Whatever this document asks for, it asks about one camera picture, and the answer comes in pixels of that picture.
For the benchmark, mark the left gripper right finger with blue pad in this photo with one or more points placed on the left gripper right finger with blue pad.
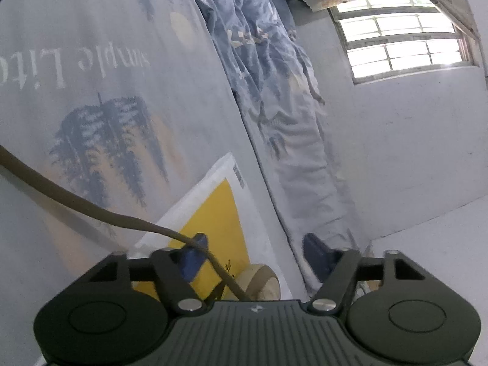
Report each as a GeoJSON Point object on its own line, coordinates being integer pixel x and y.
{"type": "Point", "coordinates": [336, 269]}

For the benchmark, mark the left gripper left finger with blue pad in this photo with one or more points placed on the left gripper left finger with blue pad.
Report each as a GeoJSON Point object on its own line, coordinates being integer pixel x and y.
{"type": "Point", "coordinates": [175, 269]}

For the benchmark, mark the beige brown sneaker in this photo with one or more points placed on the beige brown sneaker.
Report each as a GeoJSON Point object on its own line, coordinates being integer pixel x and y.
{"type": "Point", "coordinates": [259, 282]}

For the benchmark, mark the white yellow plastic mailer bag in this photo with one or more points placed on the white yellow plastic mailer bag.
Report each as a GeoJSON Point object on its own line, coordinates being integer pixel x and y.
{"type": "Point", "coordinates": [221, 207]}

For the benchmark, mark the crumpled blue duvet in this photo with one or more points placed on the crumpled blue duvet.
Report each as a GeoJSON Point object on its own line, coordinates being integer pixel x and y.
{"type": "Point", "coordinates": [273, 83]}

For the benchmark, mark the blue printed bed sheet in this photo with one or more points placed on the blue printed bed sheet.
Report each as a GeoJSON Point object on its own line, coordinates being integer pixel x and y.
{"type": "Point", "coordinates": [126, 104]}

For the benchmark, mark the window with bars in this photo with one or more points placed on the window with bars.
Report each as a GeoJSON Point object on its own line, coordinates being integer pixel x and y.
{"type": "Point", "coordinates": [385, 38]}

